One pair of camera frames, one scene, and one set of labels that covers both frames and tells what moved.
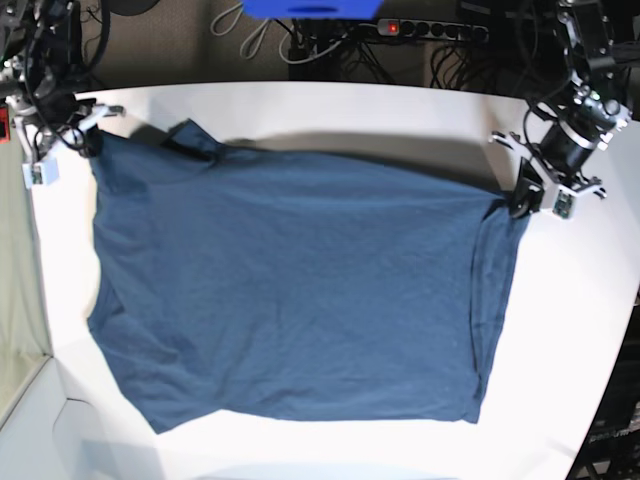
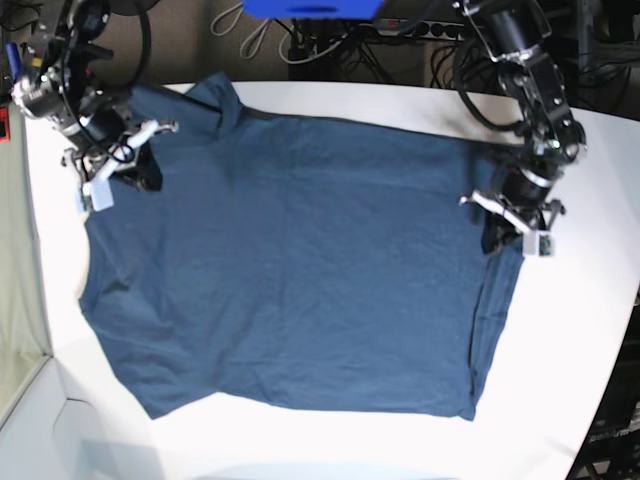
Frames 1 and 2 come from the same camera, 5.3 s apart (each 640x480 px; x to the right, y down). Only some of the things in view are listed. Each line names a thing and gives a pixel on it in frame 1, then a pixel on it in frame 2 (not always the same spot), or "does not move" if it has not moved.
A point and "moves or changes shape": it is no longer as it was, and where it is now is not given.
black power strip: x=401 y=26 does not move
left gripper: x=45 y=137 → x=112 y=136
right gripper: x=561 y=186 → x=523 y=205
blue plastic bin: x=312 y=9 does not move
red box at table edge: x=5 y=136 does not move
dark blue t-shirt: x=235 y=283 moves or changes shape
